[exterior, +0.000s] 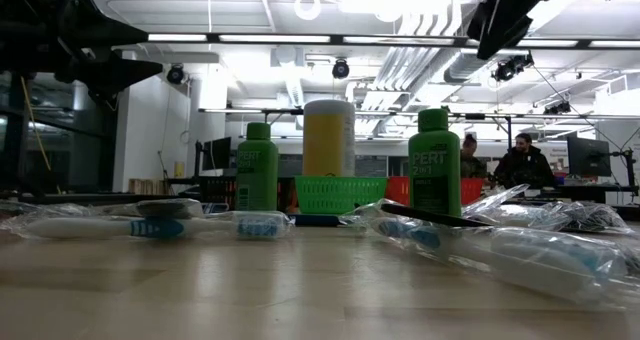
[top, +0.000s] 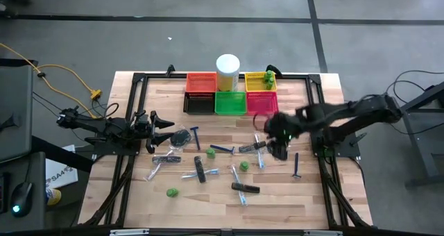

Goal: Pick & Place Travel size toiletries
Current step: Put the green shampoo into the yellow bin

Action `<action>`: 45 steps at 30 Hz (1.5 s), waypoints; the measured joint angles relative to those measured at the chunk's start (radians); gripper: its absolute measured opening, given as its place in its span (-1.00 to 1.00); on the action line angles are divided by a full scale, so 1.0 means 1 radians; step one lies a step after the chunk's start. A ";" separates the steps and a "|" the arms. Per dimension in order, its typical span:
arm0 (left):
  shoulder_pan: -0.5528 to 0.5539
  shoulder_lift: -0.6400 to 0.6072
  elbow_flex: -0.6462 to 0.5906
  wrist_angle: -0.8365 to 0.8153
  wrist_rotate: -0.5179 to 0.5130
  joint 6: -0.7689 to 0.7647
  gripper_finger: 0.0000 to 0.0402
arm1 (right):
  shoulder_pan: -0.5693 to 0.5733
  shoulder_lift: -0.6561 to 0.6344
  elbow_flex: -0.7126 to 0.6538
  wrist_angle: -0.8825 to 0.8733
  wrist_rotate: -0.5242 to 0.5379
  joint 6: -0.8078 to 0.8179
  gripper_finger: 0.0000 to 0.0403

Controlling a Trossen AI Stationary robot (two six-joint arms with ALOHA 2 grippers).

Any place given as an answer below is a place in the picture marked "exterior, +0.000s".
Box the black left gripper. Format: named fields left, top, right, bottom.
left=0, top=0, right=164, bottom=101

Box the green shampoo bottle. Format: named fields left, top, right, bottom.
left=235, top=121, right=280, bottom=213
left=407, top=107, right=463, bottom=218

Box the black comb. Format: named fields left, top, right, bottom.
left=379, top=202, right=496, bottom=229
left=0, top=198, right=99, bottom=220

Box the blue white toothbrush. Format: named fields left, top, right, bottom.
left=0, top=209, right=295, bottom=242
left=460, top=183, right=572, bottom=233
left=349, top=199, right=640, bottom=309

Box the wooden crate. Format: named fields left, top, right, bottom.
left=127, top=177, right=172, bottom=197

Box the person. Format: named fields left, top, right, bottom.
left=458, top=132, right=490, bottom=179
left=491, top=132, right=557, bottom=190

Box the black computer monitor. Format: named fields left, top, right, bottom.
left=566, top=135, right=613, bottom=178
left=200, top=136, right=233, bottom=172

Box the overhead light bar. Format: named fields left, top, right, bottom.
left=113, top=31, right=640, bottom=51

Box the red plastic basket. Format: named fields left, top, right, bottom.
left=384, top=175, right=486, bottom=207

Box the yellow white wipes canister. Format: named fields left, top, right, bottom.
left=302, top=98, right=357, bottom=178

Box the green plastic basket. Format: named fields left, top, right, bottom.
left=293, top=174, right=390, bottom=216

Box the orange plastic basket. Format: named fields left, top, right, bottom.
left=286, top=178, right=300, bottom=214

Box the yellow extension cord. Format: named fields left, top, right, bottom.
left=19, top=76, right=62, bottom=195

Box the white ring lamp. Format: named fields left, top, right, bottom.
left=293, top=0, right=323, bottom=22

